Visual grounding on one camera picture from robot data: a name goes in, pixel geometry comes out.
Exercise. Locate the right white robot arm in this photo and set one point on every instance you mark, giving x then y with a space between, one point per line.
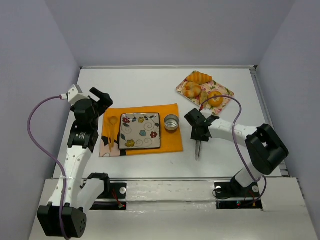
265 148

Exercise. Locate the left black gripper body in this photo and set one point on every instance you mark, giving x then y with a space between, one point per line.
100 100

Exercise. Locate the small metal cup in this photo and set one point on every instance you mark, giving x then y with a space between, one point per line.
171 123

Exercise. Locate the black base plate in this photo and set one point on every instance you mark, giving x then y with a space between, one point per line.
232 196
113 199

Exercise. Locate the metal table rail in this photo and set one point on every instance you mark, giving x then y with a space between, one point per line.
126 179

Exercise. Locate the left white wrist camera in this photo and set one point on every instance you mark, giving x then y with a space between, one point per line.
73 95

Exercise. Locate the brown bread slice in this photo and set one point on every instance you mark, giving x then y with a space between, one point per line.
203 99

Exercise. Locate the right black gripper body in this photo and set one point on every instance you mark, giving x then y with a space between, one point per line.
200 128

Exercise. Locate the twisted knot bread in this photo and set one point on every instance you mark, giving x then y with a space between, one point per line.
191 90

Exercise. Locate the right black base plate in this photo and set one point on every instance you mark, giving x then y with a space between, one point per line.
232 196

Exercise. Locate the orange bagel bread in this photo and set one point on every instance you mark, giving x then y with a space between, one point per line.
215 99

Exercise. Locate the metal tongs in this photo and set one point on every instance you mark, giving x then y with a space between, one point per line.
198 150

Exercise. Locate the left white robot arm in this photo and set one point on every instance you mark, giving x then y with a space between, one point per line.
65 214

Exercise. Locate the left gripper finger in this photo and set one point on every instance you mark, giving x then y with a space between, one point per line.
106 100
97 93

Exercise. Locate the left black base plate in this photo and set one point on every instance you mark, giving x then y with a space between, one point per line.
113 199

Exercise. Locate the floral rectangular tray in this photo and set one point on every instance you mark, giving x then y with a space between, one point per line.
209 87

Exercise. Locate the striped croissant bread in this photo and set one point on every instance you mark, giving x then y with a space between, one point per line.
199 78

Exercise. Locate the square floral ceramic plate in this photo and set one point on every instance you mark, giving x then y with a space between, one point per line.
140 131

